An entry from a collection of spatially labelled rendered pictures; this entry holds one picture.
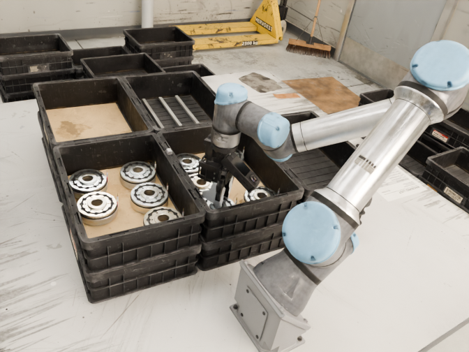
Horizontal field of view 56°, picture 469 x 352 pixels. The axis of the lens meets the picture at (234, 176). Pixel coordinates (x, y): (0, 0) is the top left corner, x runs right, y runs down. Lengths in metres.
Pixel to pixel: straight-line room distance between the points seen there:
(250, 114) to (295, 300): 0.43
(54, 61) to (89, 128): 1.26
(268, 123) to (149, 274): 0.49
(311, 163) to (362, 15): 3.30
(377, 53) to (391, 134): 3.68
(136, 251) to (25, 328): 0.31
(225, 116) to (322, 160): 0.60
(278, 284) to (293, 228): 0.18
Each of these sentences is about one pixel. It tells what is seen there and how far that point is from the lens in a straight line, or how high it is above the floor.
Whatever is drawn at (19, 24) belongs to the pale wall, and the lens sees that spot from 4.51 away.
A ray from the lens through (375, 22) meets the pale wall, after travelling 4.61.
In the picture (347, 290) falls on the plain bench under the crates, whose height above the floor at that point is 0.70.
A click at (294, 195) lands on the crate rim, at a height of 0.93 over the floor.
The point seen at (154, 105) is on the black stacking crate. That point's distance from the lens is 1.74.
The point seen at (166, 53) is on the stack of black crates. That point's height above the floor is 0.53.
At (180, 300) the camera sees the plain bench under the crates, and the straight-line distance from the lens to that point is 1.20.
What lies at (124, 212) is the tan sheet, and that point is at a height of 0.83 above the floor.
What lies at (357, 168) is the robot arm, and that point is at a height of 1.18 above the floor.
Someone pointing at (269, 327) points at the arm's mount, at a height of 0.80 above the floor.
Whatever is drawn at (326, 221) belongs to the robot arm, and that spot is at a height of 1.11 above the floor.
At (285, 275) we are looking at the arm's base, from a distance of 1.02.
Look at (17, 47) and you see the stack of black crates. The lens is 3.04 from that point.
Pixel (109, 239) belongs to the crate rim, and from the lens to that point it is 1.03.
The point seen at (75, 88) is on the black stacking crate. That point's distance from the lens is 1.69.
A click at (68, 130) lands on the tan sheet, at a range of 1.58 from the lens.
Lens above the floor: 1.66
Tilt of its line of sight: 36 degrees down
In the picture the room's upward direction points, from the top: 10 degrees clockwise
